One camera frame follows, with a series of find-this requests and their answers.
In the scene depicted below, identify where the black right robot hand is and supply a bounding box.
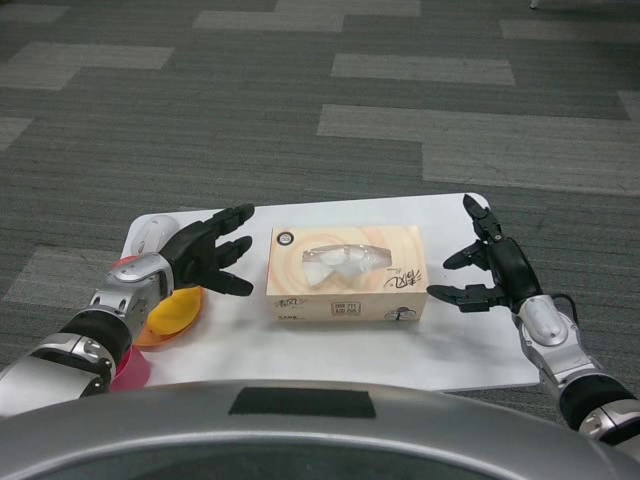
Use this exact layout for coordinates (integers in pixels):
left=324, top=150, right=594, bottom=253
left=427, top=193, right=545, bottom=315

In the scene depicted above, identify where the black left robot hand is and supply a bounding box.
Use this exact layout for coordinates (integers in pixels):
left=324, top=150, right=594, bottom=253
left=160, top=203, right=256, bottom=297

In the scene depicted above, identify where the beige tissue box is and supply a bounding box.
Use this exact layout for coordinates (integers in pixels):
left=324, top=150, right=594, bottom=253
left=263, top=224, right=429, bottom=325

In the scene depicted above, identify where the white computer mouse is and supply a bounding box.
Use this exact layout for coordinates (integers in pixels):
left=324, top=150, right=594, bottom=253
left=130, top=216, right=181, bottom=259

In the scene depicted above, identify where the yellow toy fruit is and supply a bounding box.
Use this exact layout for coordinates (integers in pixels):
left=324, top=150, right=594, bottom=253
left=148, top=288, right=206, bottom=336

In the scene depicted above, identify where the orange plastic plate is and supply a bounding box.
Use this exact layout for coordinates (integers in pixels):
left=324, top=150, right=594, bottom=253
left=133, top=284, right=209, bottom=347

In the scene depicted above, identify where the pink plate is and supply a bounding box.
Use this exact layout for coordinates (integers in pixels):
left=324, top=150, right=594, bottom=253
left=110, top=347, right=154, bottom=394

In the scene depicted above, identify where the silver robot chest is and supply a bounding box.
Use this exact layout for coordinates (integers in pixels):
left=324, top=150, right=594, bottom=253
left=0, top=379, right=640, bottom=480

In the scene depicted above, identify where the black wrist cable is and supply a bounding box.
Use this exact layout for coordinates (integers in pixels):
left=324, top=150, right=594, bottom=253
left=552, top=294, right=581, bottom=326

